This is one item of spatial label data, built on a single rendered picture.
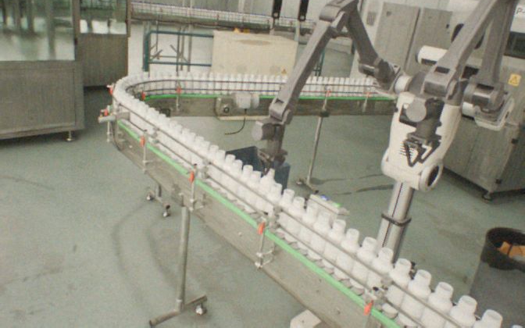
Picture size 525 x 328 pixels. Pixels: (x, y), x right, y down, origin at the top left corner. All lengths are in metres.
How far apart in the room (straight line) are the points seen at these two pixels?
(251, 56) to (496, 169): 3.32
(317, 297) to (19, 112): 3.78
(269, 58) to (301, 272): 4.71
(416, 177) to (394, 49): 6.08
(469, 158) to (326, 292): 3.91
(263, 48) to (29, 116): 3.09
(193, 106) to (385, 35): 4.95
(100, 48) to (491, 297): 5.89
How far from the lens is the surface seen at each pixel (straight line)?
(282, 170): 2.21
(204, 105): 3.27
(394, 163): 1.84
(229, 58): 5.69
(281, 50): 5.98
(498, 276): 2.76
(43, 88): 4.64
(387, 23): 7.56
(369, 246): 1.29
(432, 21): 8.25
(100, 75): 6.88
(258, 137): 1.40
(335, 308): 1.42
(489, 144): 4.99
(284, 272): 1.53
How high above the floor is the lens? 1.83
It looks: 22 degrees down
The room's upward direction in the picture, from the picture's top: 8 degrees clockwise
